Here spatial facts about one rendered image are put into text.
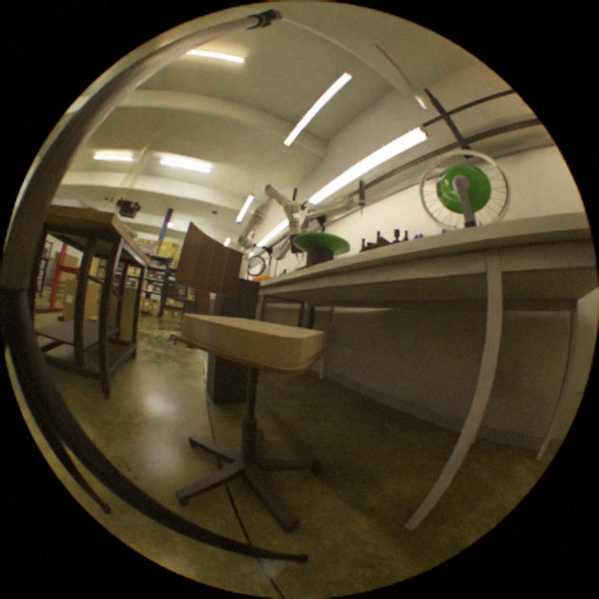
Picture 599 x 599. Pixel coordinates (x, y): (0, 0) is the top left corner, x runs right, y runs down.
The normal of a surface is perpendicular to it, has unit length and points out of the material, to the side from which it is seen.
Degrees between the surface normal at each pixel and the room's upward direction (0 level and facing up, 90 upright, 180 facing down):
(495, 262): 90
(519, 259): 90
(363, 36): 180
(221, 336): 90
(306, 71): 180
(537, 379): 90
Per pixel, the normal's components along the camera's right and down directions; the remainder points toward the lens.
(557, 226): -0.87, -0.16
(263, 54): -0.14, 0.99
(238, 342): -0.29, -0.12
